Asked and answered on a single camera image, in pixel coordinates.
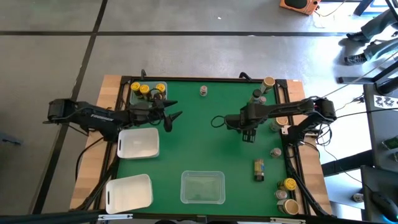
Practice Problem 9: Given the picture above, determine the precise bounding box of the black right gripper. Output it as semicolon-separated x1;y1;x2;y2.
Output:
224;105;261;143

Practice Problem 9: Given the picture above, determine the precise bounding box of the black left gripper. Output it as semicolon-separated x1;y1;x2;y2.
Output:
127;100;183;127

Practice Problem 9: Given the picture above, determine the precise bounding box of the small multicoloured box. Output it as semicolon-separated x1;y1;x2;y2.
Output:
254;158;266;182

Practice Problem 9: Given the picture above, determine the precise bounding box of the small clear plastic bin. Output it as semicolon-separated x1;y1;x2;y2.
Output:
129;80;168;108

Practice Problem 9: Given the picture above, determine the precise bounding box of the white plastic bin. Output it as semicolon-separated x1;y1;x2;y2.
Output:
117;127;160;160
105;174;154;215

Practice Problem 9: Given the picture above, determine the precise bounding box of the kraft-lid spice jar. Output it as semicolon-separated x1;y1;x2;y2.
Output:
269;116;289;133
260;76;276;95
276;198;300;216

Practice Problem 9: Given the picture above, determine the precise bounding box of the black-lid green spice jar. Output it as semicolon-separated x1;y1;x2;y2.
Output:
248;88;262;105

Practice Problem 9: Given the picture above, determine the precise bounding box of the green table mat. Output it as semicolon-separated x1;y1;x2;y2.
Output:
115;80;292;218

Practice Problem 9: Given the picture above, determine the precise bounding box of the large clear plastic bin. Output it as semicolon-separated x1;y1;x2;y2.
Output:
180;170;226;205

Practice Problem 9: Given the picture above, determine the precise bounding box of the black desk leg bar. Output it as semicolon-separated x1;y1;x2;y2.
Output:
322;149;374;177

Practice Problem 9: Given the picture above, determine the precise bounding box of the black floor stand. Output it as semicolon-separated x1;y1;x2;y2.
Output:
337;60;398;85

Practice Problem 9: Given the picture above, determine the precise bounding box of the grey desk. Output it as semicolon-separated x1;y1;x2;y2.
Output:
360;82;398;224

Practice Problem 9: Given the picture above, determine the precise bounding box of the orange box with black disc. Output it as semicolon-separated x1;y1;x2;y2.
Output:
279;0;322;16

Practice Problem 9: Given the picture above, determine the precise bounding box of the white paper with black marker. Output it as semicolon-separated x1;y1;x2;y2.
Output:
374;95;398;110

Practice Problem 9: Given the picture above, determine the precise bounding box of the green device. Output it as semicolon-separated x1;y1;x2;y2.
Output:
381;136;398;162

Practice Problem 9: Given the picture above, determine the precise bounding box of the black computer mouse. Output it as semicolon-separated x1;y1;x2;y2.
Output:
371;191;398;222

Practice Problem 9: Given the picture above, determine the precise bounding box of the blue-grey floor object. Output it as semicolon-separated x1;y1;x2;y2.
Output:
0;132;23;147

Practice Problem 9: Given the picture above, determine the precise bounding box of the black rig bar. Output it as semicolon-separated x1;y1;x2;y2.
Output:
0;210;100;224

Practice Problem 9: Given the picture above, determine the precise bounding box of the person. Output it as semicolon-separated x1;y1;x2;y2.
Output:
343;7;398;67

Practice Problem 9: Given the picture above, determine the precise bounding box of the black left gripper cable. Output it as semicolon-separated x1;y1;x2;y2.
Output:
146;88;164;103

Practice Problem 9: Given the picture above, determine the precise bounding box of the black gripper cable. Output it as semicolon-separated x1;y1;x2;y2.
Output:
146;88;164;103
210;114;228;129

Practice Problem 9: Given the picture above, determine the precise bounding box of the black table frame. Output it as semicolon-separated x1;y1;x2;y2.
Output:
72;75;335;218

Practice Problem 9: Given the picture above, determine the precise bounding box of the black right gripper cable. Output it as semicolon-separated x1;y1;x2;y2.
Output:
210;114;228;129

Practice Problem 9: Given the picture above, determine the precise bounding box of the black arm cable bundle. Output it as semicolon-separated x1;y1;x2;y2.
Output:
310;119;333;147

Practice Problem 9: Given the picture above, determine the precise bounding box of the silver metal bracket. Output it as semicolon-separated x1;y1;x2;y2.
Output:
98;213;134;222
269;217;307;224

